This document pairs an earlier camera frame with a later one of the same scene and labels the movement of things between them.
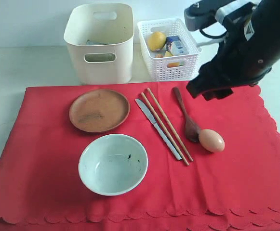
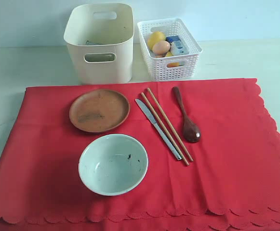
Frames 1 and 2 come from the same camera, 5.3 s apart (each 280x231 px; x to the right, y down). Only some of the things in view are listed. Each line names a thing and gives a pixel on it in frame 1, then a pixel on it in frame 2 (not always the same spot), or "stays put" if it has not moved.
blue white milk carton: x=176 y=46 stays put
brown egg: x=211 y=140 -> x=161 y=47
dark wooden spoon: x=193 y=132 stays put
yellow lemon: x=156 y=41 stays put
